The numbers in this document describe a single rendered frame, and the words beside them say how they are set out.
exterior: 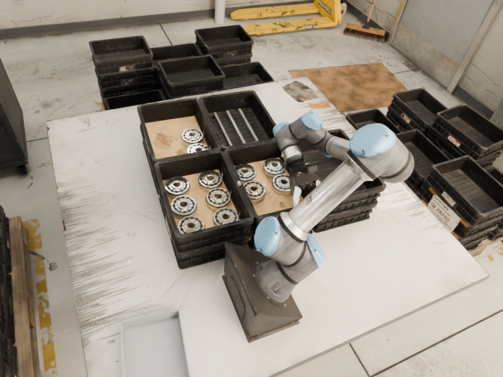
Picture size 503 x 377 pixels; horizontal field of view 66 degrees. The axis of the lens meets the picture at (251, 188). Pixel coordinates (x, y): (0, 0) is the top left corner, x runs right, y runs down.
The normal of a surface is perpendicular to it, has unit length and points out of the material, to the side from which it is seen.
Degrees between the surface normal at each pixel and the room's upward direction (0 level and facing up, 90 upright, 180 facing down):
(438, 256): 0
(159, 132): 0
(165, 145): 0
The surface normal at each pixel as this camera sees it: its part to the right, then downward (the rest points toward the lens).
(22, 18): 0.40, 0.70
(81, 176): 0.09, -0.67
